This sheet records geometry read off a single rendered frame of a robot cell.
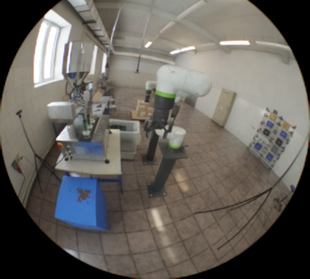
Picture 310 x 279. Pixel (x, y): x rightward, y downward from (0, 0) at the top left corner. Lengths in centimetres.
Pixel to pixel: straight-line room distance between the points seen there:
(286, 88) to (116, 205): 607
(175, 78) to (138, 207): 159
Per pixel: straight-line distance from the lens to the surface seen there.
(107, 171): 104
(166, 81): 41
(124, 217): 161
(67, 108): 89
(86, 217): 106
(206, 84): 41
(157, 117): 46
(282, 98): 524
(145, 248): 160
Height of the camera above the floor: 158
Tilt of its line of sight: 26 degrees down
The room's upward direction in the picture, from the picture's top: 12 degrees clockwise
